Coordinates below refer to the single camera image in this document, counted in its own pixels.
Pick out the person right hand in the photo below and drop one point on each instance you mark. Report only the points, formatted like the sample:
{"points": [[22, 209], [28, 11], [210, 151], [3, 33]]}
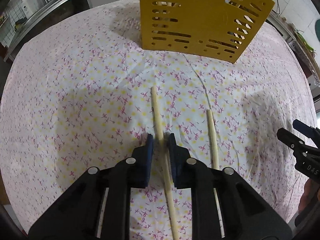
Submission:
{"points": [[309, 188]]}

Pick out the teal round board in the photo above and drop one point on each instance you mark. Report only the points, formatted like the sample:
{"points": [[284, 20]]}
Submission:
{"points": [[317, 29]]}

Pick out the pink floral tablecloth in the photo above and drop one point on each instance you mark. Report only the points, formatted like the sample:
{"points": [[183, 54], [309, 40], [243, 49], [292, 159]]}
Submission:
{"points": [[79, 95]]}

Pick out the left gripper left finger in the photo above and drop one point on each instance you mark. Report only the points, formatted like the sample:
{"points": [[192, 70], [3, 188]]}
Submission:
{"points": [[97, 204]]}

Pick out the yellow perforated utensil holder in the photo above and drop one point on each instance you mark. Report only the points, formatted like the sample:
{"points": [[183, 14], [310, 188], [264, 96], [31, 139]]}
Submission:
{"points": [[219, 29]]}

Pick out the cream chopstick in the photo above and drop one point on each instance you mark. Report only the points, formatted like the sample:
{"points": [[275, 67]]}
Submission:
{"points": [[215, 161], [164, 154]]}

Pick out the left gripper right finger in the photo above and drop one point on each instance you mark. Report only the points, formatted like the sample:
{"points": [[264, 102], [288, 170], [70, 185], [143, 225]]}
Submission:
{"points": [[224, 205]]}

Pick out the white soap bottle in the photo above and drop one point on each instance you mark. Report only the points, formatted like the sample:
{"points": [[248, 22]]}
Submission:
{"points": [[27, 7]]}

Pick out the wooden cutting board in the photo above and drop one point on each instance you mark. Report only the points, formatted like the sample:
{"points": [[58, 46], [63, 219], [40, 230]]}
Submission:
{"points": [[306, 54]]}

